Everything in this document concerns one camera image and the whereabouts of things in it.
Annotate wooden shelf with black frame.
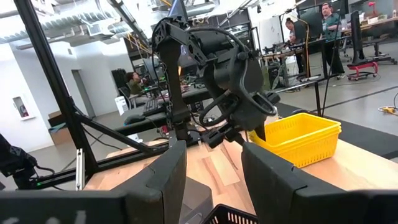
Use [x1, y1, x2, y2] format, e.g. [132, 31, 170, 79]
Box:
[183, 79, 398, 218]

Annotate red wheeled cart base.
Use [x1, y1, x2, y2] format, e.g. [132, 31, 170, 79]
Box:
[346, 61, 379, 82]

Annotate black mesh plastic basket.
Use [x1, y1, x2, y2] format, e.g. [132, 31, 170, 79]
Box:
[201, 203, 259, 224]

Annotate black monitor on stand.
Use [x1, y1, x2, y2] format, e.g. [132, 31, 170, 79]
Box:
[349, 11, 368, 65]

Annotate yellow plastic basket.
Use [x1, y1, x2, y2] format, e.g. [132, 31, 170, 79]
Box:
[248, 129, 342, 169]
[267, 126, 342, 150]
[248, 112, 341, 133]

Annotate fire extinguisher wall cabinet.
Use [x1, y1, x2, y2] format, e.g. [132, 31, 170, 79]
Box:
[12, 95, 34, 121]

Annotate grey desk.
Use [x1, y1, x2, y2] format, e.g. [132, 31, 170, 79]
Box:
[114, 86, 214, 136]

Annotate standing person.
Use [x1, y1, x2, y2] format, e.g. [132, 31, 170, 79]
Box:
[320, 2, 346, 80]
[284, 17, 307, 74]

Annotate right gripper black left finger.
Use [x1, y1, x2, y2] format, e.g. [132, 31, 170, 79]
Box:
[113, 139, 188, 224]

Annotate black aluminium rig frame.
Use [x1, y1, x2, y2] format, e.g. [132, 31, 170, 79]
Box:
[12, 0, 187, 192]

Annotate black camera on mount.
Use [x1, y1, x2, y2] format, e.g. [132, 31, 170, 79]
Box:
[0, 133, 40, 190]

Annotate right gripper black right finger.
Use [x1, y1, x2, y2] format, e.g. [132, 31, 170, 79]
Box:
[241, 141, 309, 224]

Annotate cardboard box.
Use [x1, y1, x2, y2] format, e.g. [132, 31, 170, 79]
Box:
[48, 110, 74, 146]

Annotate seated person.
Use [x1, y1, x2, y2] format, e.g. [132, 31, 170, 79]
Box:
[124, 71, 147, 97]

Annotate black computer mouse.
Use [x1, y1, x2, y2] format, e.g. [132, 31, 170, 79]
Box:
[123, 114, 147, 126]

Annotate black keyboard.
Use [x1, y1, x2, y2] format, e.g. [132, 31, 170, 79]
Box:
[142, 98, 165, 117]

